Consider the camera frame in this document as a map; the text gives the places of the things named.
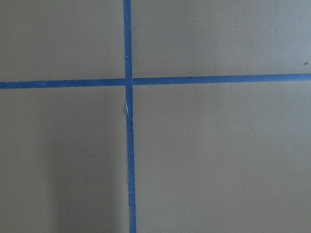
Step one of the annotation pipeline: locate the blue tape line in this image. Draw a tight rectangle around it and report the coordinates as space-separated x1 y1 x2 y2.
122 0 138 233
0 73 311 90

